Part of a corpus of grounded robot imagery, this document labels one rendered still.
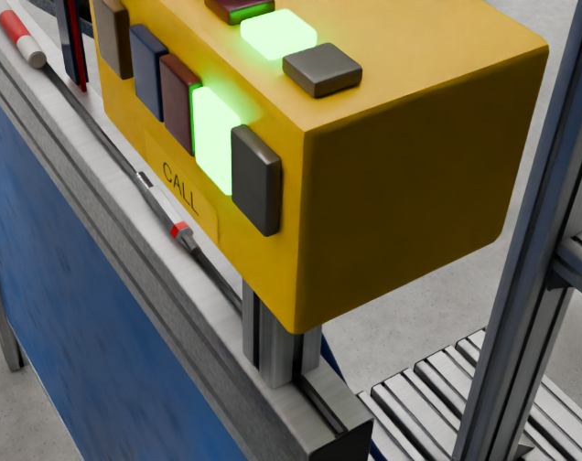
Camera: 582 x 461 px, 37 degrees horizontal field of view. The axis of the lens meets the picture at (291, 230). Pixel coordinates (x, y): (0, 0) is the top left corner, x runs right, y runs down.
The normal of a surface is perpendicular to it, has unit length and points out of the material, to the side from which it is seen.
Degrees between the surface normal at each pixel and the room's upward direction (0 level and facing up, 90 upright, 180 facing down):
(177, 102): 90
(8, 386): 0
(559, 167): 90
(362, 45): 0
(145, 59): 90
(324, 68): 0
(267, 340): 90
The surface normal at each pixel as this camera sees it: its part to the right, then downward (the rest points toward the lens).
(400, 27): 0.04, -0.74
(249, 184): -0.84, 0.35
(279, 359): 0.55, 0.58
